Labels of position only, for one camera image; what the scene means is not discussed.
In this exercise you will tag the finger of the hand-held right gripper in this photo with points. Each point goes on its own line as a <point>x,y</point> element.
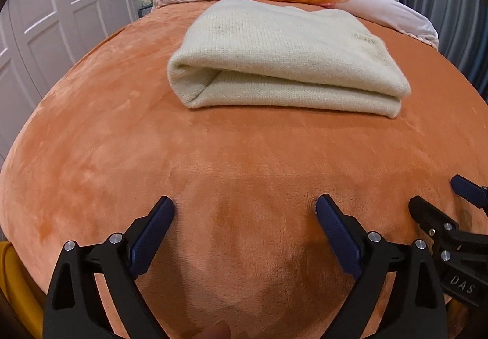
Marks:
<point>423,211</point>
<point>467,188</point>

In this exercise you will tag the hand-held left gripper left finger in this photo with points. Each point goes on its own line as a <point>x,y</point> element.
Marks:
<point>150,240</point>

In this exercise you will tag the grey curtain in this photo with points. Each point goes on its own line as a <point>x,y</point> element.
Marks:
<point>450,0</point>

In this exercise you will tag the person's left hand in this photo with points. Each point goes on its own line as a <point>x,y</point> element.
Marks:
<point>215,330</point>

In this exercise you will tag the white panelled wardrobe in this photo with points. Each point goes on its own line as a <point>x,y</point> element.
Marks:
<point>57,19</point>

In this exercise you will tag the dark nightstand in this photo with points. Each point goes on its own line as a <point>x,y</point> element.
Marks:
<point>145,13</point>

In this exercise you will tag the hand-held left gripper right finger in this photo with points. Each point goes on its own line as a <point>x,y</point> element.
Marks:
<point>339,236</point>

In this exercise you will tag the cream knit cardigan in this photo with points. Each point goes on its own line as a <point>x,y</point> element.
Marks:
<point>282,41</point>

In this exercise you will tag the orange plush blanket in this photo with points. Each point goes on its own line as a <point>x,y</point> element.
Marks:
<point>190,171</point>

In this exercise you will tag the person's yellow clothing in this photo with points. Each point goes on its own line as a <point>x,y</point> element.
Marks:
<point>15,278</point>

